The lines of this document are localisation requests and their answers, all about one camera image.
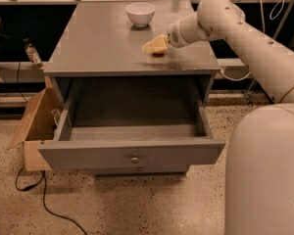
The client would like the clear plastic bottle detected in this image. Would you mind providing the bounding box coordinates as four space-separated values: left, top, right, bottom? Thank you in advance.
24 38 43 69

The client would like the white hanging cable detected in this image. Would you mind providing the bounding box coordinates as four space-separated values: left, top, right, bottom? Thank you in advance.
220 0 286 82

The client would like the round metal drawer knob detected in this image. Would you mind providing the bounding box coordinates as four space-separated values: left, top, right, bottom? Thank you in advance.
131 157 139 164

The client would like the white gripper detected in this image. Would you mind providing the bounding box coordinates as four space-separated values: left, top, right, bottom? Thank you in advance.
142 12 206 54

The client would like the black floor cable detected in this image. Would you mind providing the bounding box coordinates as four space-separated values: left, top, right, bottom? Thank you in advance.
15 166 88 235

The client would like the open grey top drawer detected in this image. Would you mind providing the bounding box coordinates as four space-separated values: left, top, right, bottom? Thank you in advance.
37 78 226 171

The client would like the brown cardboard box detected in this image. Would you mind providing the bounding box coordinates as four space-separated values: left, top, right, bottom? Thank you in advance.
7 76 63 171

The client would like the grey wooden drawer cabinet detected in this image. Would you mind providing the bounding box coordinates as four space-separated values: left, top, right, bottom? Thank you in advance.
43 0 221 178

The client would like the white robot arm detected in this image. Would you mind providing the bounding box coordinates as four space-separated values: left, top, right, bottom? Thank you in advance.
143 0 294 235

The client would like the white ceramic bowl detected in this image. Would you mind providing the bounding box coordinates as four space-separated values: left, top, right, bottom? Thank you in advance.
125 2 156 26

